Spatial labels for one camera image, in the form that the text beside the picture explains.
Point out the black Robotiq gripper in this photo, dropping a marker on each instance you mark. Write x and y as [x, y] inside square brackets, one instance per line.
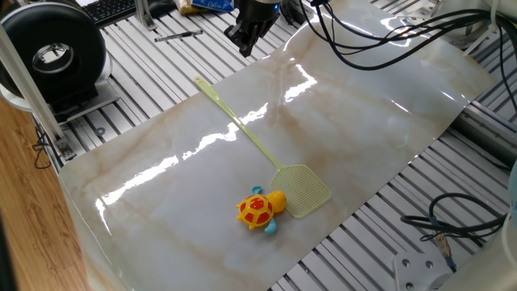
[258, 12]

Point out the pale green plastic flyswatter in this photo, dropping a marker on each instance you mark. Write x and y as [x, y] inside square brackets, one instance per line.
[301, 188]

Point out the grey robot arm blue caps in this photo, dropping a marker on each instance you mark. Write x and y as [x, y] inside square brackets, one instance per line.
[484, 262]

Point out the blue printed box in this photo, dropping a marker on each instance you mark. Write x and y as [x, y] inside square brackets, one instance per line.
[212, 4]

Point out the yellow snack packet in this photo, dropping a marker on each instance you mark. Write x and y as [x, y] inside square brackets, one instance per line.
[186, 7]

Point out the black silver pen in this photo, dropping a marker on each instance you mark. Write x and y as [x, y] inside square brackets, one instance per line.
[177, 35]

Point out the dark rounded object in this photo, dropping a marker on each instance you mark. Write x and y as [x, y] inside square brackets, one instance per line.
[161, 7]

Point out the short aluminium upright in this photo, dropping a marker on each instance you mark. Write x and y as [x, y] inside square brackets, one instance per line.
[144, 16]

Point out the black computer keyboard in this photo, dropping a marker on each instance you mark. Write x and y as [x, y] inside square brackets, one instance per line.
[109, 10]

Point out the glossy marble pattern mat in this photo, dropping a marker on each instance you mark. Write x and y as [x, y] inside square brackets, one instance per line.
[202, 182]

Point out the silver perforated metal plate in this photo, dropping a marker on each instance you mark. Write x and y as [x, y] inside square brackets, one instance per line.
[422, 9]

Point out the yellow red turtle toy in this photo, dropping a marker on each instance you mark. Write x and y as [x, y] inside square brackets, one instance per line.
[258, 209]

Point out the small metal washer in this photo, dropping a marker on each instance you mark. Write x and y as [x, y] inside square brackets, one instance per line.
[100, 132]

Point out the grey fan base plate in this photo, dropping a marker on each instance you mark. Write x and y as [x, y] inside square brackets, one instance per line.
[93, 101]

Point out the aluminium frame post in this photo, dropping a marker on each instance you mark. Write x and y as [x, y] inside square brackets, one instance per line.
[36, 101]

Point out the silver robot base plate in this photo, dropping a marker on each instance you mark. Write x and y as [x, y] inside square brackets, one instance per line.
[416, 271]

